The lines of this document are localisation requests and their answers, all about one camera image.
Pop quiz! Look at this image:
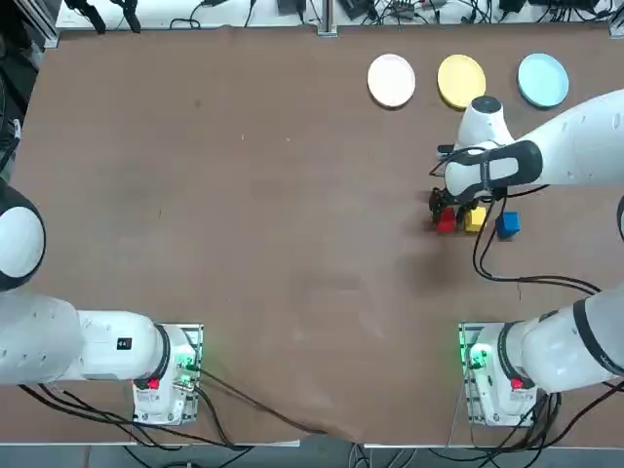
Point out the aluminium frame rail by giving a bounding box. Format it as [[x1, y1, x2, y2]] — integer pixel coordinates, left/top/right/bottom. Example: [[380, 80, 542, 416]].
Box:
[[14, 0, 60, 50]]

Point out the aluminium profile post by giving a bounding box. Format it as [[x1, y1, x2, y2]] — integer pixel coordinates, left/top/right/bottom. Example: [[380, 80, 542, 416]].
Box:
[[317, 0, 338, 38]]

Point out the white plate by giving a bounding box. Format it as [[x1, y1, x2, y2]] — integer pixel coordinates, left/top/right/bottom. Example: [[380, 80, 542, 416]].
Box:
[[367, 53, 417, 109]]

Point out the light blue plate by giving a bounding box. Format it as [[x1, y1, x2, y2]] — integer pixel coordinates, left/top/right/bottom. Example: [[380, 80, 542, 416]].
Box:
[[517, 52, 570, 109]]

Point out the yellow cube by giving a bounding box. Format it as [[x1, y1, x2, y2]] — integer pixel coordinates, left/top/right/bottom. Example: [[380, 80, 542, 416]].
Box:
[[464, 205, 488, 235]]

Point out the blue cube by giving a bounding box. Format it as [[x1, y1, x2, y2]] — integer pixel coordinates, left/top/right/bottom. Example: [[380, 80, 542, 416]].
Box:
[[494, 211, 522, 241]]

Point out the black cable with white band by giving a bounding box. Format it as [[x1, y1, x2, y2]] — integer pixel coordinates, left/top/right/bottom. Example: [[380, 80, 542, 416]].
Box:
[[478, 194, 599, 292]]

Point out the red cube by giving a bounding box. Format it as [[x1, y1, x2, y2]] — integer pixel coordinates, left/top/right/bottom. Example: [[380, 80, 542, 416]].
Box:
[[436, 207, 457, 236]]

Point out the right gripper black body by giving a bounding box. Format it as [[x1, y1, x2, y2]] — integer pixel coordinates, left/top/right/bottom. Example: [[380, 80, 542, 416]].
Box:
[[428, 184, 504, 211]]

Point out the yellow plate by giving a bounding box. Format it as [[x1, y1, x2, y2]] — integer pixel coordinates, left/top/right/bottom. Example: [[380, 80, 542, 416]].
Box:
[[437, 53, 488, 110]]

